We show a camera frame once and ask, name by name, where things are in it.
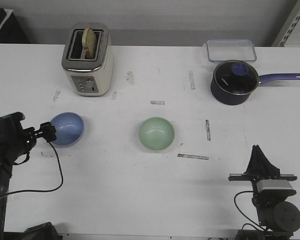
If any black box in corner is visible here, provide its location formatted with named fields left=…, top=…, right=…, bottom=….
left=0, top=8, right=31, bottom=44

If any dark blue saucepan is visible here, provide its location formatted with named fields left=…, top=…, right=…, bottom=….
left=210, top=60, right=300, bottom=106

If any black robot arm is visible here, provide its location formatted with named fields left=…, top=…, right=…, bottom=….
left=228, top=145, right=300, bottom=240
left=0, top=115, right=63, bottom=240

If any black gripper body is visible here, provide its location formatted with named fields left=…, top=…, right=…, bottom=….
left=22, top=121, right=57, bottom=148
left=228, top=173, right=298, bottom=193

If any cream two-slot toaster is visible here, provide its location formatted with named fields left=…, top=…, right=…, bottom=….
left=61, top=22, right=114, bottom=97

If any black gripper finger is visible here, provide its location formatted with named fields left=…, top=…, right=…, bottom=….
left=245, top=145, right=259, bottom=175
left=257, top=145, right=280, bottom=176

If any toast slice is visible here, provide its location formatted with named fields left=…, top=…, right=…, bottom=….
left=81, top=28, right=97, bottom=59

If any blue bowl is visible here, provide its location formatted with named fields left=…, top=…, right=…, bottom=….
left=50, top=112, right=85, bottom=148

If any glass pot lid blue knob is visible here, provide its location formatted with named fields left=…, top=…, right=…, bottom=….
left=213, top=60, right=259, bottom=96

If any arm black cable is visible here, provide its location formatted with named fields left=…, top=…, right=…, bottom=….
left=233, top=191, right=268, bottom=232
left=0, top=141, right=64, bottom=201

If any white slotted shelf rack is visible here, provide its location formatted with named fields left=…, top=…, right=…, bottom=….
left=271, top=0, right=300, bottom=47

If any clear plastic food container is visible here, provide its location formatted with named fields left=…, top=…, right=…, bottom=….
left=203, top=39, right=257, bottom=63

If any green bowl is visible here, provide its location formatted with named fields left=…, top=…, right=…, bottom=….
left=138, top=117, right=175, bottom=152

